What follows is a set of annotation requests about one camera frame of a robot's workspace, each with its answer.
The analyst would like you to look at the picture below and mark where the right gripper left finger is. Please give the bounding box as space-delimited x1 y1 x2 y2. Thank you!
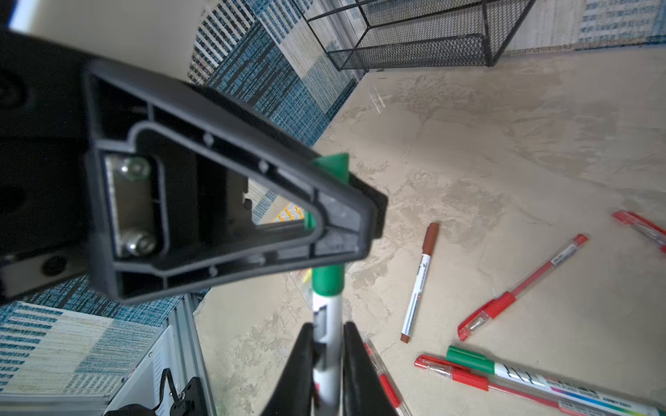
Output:
262 323 314 416

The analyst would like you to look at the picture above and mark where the yellow calculator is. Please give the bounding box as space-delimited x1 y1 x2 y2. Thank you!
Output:
272 203 305 223

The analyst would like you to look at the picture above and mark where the black wire mesh shelf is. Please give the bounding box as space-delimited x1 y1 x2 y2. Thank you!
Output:
293 1 533 71

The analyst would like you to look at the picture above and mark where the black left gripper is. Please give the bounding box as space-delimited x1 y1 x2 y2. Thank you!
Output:
1 29 95 305

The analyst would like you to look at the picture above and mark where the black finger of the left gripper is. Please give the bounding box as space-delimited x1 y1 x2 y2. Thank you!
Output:
88 59 389 303

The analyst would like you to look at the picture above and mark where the green cap marker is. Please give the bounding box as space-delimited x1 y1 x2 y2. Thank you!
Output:
446 346 665 416
304 153 350 416

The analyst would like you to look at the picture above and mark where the red gel pen upright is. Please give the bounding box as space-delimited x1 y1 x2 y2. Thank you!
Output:
457 234 589 341

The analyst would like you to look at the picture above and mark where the red gel pen top left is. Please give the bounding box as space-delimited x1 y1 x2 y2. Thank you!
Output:
612 211 665 253

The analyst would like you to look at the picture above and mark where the red gel pen under marker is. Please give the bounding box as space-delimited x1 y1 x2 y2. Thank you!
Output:
414 355 608 416

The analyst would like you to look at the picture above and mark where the brown cap white marker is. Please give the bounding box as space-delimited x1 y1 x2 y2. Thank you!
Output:
401 222 440 344

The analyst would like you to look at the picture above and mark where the red gel pen bottom left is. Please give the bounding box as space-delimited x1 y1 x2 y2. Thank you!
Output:
361 332 412 416

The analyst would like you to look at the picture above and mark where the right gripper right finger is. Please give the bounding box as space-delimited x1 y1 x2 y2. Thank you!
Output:
343 322 396 416

